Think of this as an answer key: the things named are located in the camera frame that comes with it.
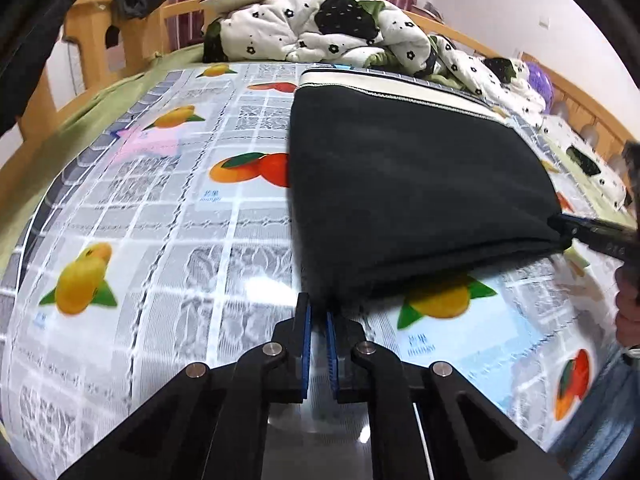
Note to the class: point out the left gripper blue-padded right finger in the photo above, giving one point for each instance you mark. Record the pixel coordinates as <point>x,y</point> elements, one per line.
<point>348,380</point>

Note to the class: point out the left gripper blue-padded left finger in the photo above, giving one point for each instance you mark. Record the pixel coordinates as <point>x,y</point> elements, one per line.
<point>289,381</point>

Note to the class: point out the white floral quilt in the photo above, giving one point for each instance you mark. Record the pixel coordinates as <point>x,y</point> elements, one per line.
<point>375,33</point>

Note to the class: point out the black pants with white waistband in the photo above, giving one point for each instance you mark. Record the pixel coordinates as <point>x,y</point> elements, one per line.
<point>396,185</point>

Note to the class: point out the wooden bed frame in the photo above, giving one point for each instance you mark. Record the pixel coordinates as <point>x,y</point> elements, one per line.
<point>145,40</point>

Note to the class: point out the person right hand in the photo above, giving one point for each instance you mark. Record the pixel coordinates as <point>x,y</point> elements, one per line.
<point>627,320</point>

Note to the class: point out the white wall socket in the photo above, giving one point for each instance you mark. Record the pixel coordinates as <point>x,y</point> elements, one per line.
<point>543,22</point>

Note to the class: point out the fruit print plastic mat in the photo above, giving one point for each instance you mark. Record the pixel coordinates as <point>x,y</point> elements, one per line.
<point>136,263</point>

